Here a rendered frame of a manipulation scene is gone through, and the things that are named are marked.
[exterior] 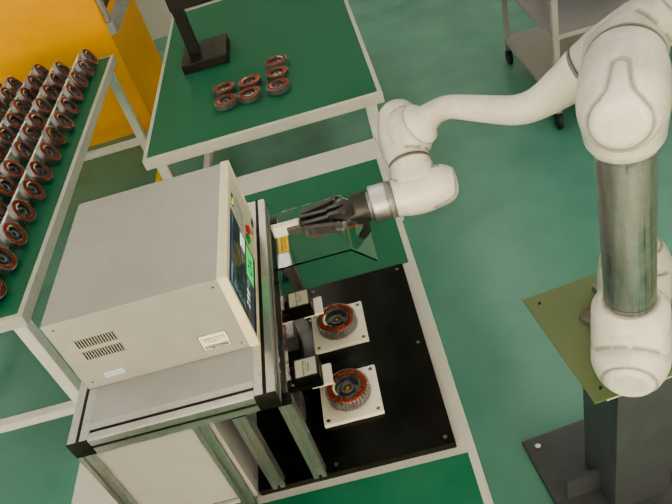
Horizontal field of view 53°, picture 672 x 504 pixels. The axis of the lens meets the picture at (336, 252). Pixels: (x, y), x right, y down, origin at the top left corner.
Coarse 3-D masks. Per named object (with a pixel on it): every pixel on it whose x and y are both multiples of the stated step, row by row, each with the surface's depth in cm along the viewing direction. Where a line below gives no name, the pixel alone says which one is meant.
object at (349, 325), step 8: (336, 304) 190; (344, 304) 189; (328, 312) 189; (336, 312) 189; (344, 312) 188; (352, 312) 186; (320, 320) 186; (328, 320) 189; (352, 320) 184; (320, 328) 185; (328, 328) 184; (336, 328) 183; (344, 328) 182; (352, 328) 184; (328, 336) 184; (336, 336) 183; (344, 336) 183
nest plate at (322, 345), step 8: (352, 304) 193; (360, 304) 193; (360, 312) 190; (312, 320) 193; (344, 320) 189; (360, 320) 188; (312, 328) 190; (360, 328) 186; (320, 336) 187; (352, 336) 184; (360, 336) 183; (368, 336) 184; (320, 344) 185; (328, 344) 184; (336, 344) 183; (344, 344) 183; (352, 344) 183; (320, 352) 183
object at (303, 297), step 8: (288, 296) 182; (296, 296) 181; (304, 296) 180; (312, 296) 185; (320, 296) 185; (288, 304) 179; (296, 304) 179; (304, 304) 178; (312, 304) 181; (320, 304) 182; (288, 312) 181; (296, 312) 179; (304, 312) 179; (312, 312) 179; (320, 312) 180; (288, 320) 180
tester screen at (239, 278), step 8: (232, 216) 151; (232, 224) 149; (232, 232) 147; (232, 240) 145; (232, 248) 143; (232, 256) 141; (232, 264) 139; (240, 264) 146; (232, 272) 137; (240, 272) 144; (232, 280) 135; (240, 280) 142; (248, 280) 150; (240, 288) 140; (248, 288) 148; (240, 296) 138; (248, 312) 141
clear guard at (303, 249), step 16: (304, 208) 185; (272, 224) 183; (352, 224) 177; (272, 240) 178; (304, 240) 175; (320, 240) 173; (336, 240) 171; (352, 240) 171; (368, 240) 175; (272, 256) 173; (288, 256) 171; (304, 256) 170; (320, 256) 168; (368, 256) 169
